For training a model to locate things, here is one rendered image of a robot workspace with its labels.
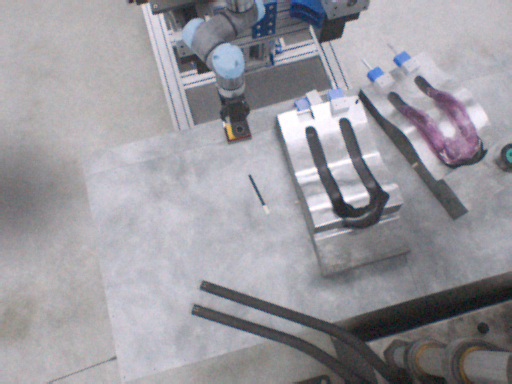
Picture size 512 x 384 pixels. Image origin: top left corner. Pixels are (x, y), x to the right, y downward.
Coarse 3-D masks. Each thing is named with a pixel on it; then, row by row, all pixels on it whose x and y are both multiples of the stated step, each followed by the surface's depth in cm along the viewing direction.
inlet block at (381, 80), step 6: (366, 66) 154; (372, 72) 152; (378, 72) 152; (372, 78) 152; (378, 78) 150; (384, 78) 150; (390, 78) 150; (378, 84) 150; (384, 84) 149; (390, 84) 151; (378, 90) 152
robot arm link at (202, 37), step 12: (192, 24) 120; (204, 24) 121; (216, 24) 120; (228, 24) 121; (192, 36) 120; (204, 36) 119; (216, 36) 120; (228, 36) 122; (192, 48) 122; (204, 48) 119; (204, 60) 121
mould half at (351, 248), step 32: (288, 128) 144; (320, 128) 144; (288, 160) 146; (320, 192) 135; (352, 192) 134; (320, 224) 131; (384, 224) 138; (320, 256) 136; (352, 256) 136; (384, 256) 136
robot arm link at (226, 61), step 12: (216, 48) 116; (228, 48) 116; (216, 60) 115; (228, 60) 115; (240, 60) 116; (216, 72) 119; (228, 72) 116; (240, 72) 119; (228, 84) 122; (240, 84) 124
